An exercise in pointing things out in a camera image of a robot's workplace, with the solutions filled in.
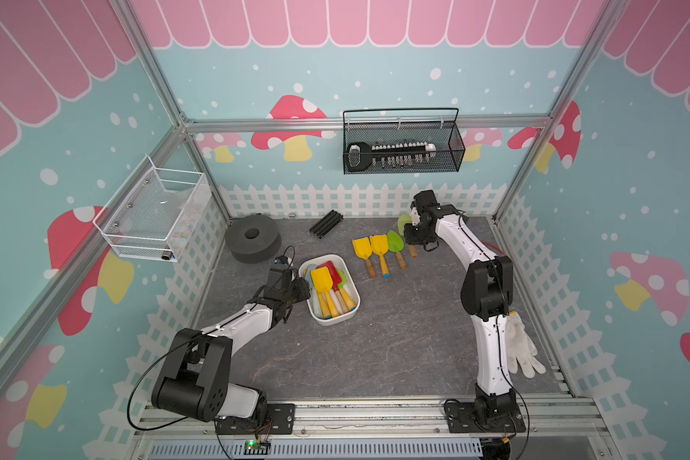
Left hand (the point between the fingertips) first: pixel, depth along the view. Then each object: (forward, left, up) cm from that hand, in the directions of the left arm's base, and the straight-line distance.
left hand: (307, 288), depth 93 cm
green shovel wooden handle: (+23, -31, -5) cm, 39 cm away
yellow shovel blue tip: (+22, -25, -5) cm, 34 cm away
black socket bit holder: (+31, -17, +29) cm, 46 cm away
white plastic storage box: (0, -8, -6) cm, 10 cm away
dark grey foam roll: (+21, +23, 0) cm, 31 cm away
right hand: (+19, -35, +4) cm, 40 cm away
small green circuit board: (-42, +10, -9) cm, 44 cm away
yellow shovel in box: (+6, -4, -5) cm, 9 cm away
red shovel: (+5, -9, -5) cm, 11 cm away
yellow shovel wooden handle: (+21, -19, -5) cm, 28 cm away
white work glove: (-17, -66, -4) cm, 68 cm away
